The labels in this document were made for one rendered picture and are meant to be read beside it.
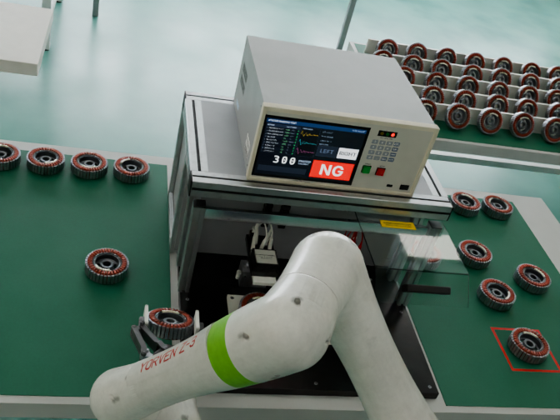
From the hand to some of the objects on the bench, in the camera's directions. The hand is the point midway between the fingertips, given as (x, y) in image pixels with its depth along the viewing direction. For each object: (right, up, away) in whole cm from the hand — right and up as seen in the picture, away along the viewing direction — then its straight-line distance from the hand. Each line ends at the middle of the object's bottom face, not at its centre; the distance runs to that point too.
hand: (171, 317), depth 164 cm
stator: (-21, +9, +22) cm, 32 cm away
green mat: (-35, +14, +24) cm, 44 cm away
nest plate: (+20, -3, +18) cm, 27 cm away
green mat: (+90, +2, +56) cm, 106 cm away
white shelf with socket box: (-65, +38, +45) cm, 87 cm away
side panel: (-6, +21, +45) cm, 50 cm away
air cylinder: (+18, +6, +29) cm, 34 cm away
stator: (+95, -14, +35) cm, 102 cm away
